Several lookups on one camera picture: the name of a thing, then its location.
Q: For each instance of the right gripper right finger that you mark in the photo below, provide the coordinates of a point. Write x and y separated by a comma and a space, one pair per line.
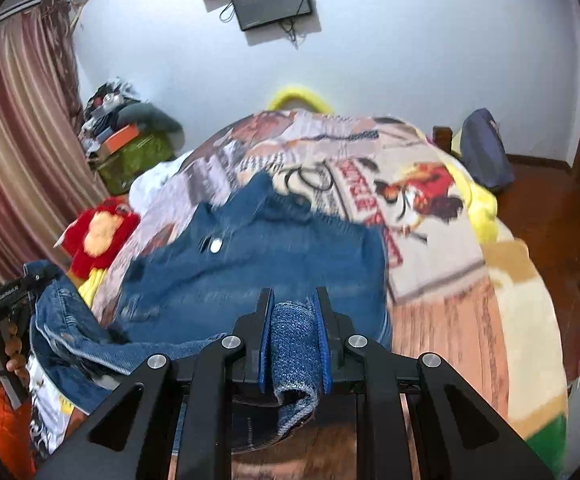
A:
416, 418

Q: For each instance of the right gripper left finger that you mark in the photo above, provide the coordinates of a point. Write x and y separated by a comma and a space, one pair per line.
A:
165, 404

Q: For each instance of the blue denim vest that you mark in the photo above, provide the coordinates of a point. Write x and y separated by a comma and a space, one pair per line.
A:
191, 292

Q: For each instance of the orange sleeve forearm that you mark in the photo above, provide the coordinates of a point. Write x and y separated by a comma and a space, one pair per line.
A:
15, 451

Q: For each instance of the pile of dark clothes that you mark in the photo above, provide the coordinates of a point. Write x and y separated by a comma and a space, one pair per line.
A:
116, 105

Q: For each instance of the person left hand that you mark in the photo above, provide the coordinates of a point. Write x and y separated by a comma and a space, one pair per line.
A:
16, 362

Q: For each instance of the yellow garment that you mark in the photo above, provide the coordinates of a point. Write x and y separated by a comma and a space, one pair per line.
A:
87, 287

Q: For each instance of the red plush toy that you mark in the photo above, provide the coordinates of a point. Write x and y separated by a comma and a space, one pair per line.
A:
96, 237

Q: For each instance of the printed newspaper pattern bedspread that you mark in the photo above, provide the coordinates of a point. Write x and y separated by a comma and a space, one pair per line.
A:
457, 281

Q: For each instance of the striped red brown curtain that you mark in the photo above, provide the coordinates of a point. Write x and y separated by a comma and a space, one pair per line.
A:
45, 179

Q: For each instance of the green patterned storage box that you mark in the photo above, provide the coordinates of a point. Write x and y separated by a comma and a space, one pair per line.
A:
119, 170

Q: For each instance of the white garment on bed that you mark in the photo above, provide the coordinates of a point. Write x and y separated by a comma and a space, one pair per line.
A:
144, 188

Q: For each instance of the orange shoe box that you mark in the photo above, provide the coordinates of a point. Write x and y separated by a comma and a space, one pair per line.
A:
118, 140

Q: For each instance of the dark blue grey bag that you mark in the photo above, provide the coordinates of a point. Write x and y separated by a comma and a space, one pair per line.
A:
482, 152

